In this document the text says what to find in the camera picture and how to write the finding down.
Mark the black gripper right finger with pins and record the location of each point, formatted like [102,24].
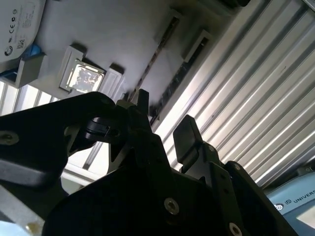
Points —
[188,140]

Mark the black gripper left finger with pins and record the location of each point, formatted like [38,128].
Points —
[37,127]

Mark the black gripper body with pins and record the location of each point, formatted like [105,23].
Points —
[123,209]

